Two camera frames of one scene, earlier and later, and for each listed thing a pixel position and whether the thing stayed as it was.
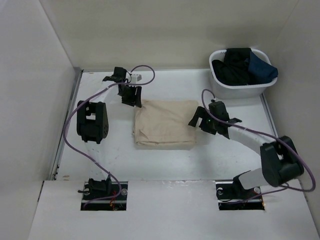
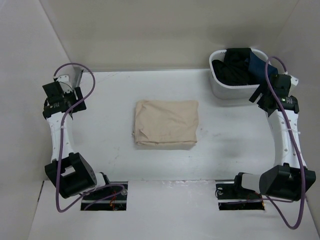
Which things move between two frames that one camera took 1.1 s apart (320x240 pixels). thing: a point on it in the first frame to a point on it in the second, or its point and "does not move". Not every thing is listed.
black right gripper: (201, 112) to (262, 89)
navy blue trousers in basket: (260, 71) does not move
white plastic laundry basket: (230, 92) does not move
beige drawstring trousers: (165, 122) does not move
